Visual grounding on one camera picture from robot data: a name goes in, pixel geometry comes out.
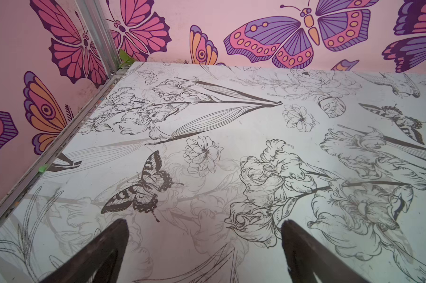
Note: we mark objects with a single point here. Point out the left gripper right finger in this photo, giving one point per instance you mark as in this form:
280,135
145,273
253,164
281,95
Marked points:
311,262

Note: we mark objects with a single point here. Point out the aluminium table side rail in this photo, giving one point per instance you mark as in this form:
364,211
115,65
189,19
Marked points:
17,192

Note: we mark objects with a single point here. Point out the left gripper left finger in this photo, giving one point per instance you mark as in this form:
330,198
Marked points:
101,259

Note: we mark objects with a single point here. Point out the aluminium frame left post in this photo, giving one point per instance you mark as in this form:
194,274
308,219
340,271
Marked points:
95,20

